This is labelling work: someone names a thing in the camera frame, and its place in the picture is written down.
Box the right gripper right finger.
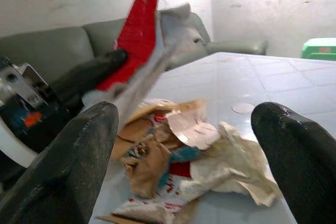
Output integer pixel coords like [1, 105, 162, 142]
[250, 101, 336, 224]

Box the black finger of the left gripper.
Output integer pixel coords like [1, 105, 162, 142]
[51, 48, 130, 104]

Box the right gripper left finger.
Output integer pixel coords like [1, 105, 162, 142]
[0, 101, 120, 224]

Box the red and white paper wrapper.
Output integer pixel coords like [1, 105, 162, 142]
[81, 0, 196, 125]

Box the long grey-green leather sofa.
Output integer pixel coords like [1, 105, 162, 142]
[0, 11, 269, 96]

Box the crumpled white tissue paper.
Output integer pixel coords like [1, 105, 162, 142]
[180, 121, 285, 207]

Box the round white table plug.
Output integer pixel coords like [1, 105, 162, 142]
[230, 102, 256, 115]

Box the white wrapper with red print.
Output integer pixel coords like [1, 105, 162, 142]
[97, 159, 202, 224]

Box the pale pink paper scrap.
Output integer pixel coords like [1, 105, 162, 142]
[166, 110, 222, 151]

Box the green plastic stool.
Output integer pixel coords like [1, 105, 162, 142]
[300, 38, 336, 61]

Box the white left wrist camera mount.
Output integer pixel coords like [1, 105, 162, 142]
[0, 123, 36, 169]

